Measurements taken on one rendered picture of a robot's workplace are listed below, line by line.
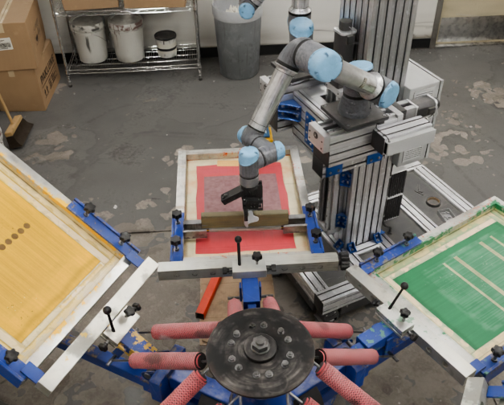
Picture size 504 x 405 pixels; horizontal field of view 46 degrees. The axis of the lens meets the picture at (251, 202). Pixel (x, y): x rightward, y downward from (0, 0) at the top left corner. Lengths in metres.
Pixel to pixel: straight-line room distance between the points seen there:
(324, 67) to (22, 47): 3.46
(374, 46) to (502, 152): 2.38
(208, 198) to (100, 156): 2.20
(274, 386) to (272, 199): 1.25
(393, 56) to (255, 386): 1.81
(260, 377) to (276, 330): 0.16
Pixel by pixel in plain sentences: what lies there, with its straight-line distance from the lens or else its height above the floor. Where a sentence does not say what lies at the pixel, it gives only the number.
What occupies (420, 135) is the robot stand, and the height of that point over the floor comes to 1.16.
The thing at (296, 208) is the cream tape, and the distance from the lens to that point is 2.65.
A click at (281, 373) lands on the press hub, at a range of 1.64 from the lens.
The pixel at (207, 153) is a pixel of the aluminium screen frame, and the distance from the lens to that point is 2.94.
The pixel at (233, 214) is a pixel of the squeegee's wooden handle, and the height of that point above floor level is 1.08.
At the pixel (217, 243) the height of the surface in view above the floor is 0.95.
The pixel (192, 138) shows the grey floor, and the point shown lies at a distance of 4.87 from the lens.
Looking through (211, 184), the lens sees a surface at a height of 0.96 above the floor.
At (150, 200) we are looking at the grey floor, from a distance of 4.28.
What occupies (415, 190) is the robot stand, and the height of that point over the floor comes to 0.21.
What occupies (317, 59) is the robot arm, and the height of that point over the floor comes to 1.69.
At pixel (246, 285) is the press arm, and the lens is 2.20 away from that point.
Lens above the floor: 2.66
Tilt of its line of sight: 39 degrees down
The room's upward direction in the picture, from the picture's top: 1 degrees counter-clockwise
